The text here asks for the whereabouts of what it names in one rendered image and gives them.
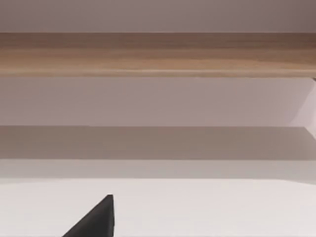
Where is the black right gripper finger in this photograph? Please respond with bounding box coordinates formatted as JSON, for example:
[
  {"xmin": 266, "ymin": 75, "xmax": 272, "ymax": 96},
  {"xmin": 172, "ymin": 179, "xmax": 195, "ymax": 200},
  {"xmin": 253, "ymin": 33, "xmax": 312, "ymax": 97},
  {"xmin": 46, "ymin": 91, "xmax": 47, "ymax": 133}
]
[{"xmin": 61, "ymin": 194, "xmax": 116, "ymax": 237}]

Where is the wooden shelf board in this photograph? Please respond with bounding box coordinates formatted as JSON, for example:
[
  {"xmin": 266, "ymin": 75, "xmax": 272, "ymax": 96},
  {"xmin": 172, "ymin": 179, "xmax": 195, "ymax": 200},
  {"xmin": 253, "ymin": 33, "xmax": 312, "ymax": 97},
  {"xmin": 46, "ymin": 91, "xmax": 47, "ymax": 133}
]
[{"xmin": 0, "ymin": 32, "xmax": 316, "ymax": 79}]

